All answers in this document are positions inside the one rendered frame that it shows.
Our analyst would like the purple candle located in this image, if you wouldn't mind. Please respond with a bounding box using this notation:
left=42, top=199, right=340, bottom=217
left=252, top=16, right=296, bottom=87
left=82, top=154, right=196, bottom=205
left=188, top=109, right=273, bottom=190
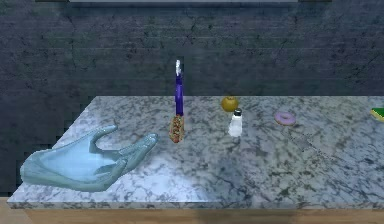
left=174, top=59, right=185, bottom=118

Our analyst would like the yellow-green apple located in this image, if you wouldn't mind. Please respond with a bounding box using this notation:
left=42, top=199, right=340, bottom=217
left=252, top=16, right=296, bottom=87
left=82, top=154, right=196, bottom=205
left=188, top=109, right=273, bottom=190
left=221, top=95, right=239, bottom=113

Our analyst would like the white salt shaker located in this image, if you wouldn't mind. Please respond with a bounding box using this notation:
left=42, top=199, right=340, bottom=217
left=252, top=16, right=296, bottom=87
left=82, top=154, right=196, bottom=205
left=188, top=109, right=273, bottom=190
left=228, top=108, right=244, bottom=138

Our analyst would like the marble top wooden counter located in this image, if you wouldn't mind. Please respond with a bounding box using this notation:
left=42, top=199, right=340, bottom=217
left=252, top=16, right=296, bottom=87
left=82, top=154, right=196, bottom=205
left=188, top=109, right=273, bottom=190
left=6, top=95, right=384, bottom=224

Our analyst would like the pink frosted doughnut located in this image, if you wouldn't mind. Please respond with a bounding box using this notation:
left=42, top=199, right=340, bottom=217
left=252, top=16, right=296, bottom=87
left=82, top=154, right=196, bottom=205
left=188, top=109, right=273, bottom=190
left=274, top=111, right=297, bottom=127

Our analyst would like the pale blue glass hand sculpture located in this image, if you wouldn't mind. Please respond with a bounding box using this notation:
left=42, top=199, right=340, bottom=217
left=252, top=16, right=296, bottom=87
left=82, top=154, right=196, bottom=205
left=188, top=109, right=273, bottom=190
left=19, top=124, right=159, bottom=193

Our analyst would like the green and yellow sponge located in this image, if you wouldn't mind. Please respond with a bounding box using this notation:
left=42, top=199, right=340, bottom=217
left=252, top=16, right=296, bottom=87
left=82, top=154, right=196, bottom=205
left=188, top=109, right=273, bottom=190
left=370, top=107, right=384, bottom=122

